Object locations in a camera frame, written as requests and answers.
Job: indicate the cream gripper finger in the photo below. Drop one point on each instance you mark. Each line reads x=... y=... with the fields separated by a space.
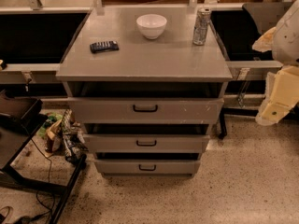
x=281 y=96

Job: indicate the grey top drawer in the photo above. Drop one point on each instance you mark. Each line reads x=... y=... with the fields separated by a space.
x=145 y=110

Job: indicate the grey drawer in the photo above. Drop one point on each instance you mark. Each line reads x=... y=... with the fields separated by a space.
x=145 y=110
x=149 y=167
x=146 y=143

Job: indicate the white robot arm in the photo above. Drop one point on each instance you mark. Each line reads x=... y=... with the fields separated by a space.
x=283 y=39

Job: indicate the grey drawer cabinet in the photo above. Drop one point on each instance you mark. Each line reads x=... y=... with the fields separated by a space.
x=170 y=66

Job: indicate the grey middle drawer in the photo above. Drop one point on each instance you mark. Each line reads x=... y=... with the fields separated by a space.
x=146 y=143

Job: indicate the grey bottom drawer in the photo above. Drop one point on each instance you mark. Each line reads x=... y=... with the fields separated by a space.
x=149 y=167

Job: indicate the dark chair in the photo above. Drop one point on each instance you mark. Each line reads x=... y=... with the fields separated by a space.
x=266 y=15

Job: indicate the silver drink can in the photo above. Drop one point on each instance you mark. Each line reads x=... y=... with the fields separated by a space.
x=201 y=25

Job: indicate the white bowl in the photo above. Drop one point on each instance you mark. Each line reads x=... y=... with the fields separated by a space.
x=151 y=26

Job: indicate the dark blue snack bar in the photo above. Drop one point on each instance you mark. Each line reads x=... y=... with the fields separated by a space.
x=104 y=46

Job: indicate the pile of snack bags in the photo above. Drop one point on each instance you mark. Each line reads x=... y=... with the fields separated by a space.
x=63 y=132

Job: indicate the black side table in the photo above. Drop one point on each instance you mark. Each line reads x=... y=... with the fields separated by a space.
x=20 y=121

